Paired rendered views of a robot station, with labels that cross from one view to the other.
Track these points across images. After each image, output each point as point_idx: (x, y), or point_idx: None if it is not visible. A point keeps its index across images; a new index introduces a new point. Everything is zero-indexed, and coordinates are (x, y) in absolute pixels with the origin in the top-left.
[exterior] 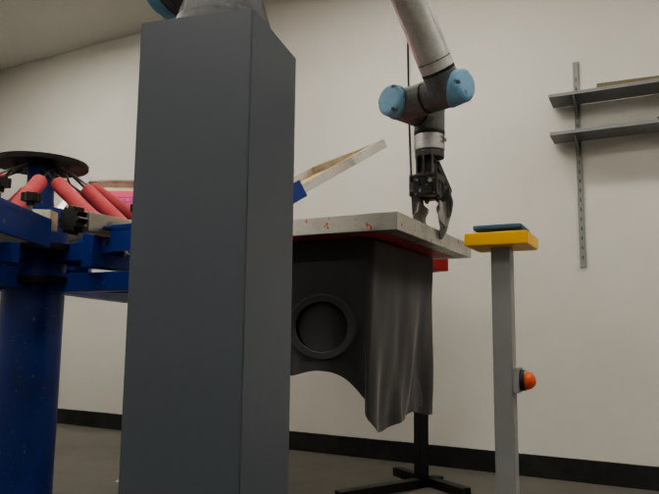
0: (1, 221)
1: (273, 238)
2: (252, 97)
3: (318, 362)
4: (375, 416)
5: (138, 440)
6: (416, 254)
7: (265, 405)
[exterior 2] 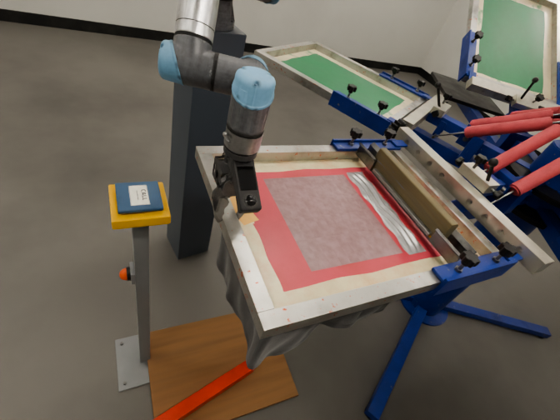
0: (336, 103)
1: (182, 107)
2: None
3: None
4: (217, 258)
5: None
6: None
7: (177, 154)
